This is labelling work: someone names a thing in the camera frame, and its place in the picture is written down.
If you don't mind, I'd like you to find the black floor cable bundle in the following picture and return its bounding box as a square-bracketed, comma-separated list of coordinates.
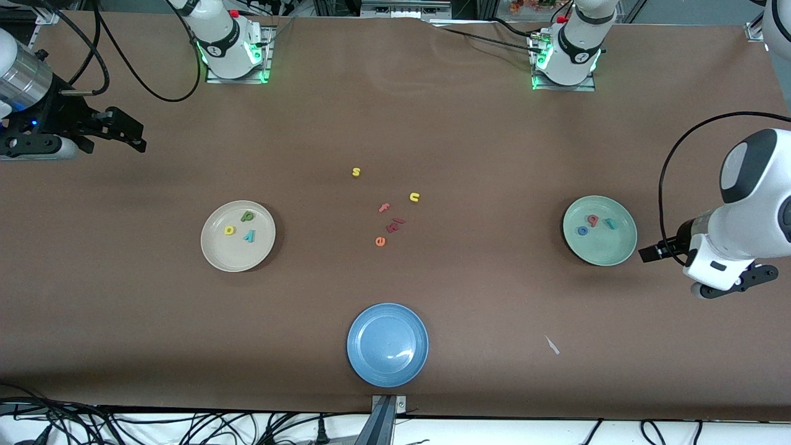
[0, 383, 371, 445]

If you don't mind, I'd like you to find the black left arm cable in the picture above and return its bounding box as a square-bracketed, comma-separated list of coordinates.
[659, 111, 791, 248]

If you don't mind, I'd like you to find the short aluminium profile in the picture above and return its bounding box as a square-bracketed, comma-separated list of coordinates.
[745, 12, 768, 43]

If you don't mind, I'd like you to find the blue plate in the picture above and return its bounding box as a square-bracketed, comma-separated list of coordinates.
[347, 302, 429, 389]

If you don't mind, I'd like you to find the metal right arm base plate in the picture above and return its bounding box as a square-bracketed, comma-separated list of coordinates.
[206, 25, 276, 85]

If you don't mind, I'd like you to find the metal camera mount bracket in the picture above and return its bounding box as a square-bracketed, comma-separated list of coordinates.
[371, 394, 407, 445]

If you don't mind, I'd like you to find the black base cable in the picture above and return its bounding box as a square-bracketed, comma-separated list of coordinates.
[429, 19, 548, 56]

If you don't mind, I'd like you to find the beige plate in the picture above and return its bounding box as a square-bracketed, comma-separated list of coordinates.
[200, 200, 277, 273]

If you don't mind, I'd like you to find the grey power strip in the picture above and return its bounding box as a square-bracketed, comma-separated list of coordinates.
[362, 0, 452, 18]

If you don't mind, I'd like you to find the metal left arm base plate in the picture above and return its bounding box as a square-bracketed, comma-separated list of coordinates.
[530, 34, 597, 92]

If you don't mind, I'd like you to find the green plate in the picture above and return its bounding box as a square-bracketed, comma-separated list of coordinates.
[562, 195, 638, 267]

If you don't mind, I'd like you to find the brown paper table cover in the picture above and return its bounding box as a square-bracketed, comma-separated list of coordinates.
[0, 9, 791, 422]

